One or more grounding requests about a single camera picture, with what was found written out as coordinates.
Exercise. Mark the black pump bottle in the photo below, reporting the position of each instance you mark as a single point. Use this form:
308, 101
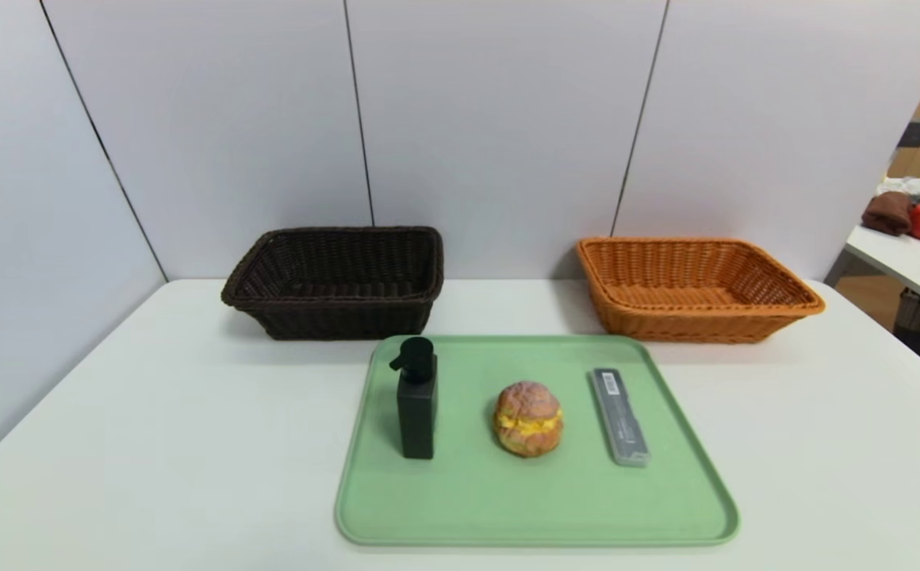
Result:
416, 412

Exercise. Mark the cream bread bun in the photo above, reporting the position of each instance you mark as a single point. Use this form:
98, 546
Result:
528, 420

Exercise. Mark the brown folded cloth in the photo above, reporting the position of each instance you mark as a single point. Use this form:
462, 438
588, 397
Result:
887, 214

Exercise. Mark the dark brown wicker basket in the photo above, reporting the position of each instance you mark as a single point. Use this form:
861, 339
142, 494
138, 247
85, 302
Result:
333, 313

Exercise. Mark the light green plastic tray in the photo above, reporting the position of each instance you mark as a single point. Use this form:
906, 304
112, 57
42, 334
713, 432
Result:
468, 500

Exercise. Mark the grey translucent plastic case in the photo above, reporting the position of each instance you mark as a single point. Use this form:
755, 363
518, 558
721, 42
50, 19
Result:
620, 416

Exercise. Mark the orange wicker basket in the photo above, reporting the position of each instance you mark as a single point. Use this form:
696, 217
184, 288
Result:
690, 317

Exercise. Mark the white crumpled cloth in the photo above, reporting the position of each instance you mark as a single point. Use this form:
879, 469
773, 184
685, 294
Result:
916, 189

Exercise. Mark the white side table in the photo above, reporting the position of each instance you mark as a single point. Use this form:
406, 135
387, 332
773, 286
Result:
904, 266

